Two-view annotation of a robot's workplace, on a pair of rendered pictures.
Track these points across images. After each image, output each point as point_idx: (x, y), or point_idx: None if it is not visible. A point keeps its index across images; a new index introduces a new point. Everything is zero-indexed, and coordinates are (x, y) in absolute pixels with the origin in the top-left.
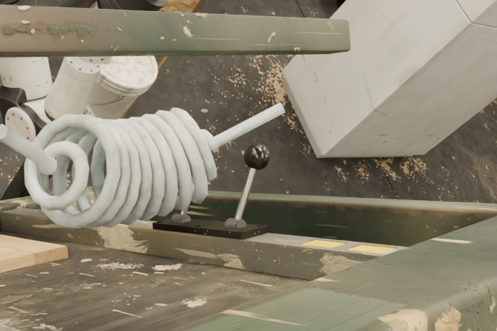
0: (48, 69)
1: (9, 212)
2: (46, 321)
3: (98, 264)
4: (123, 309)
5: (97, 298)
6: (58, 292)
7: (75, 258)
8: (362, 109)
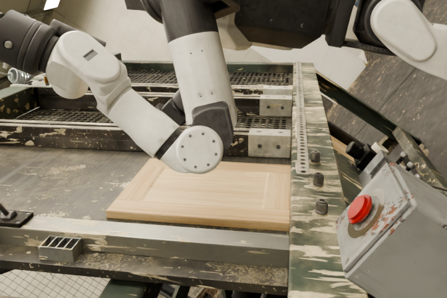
0: (183, 98)
1: (267, 233)
2: (35, 175)
3: (69, 215)
4: (6, 186)
5: (28, 189)
6: (57, 189)
7: (99, 218)
8: None
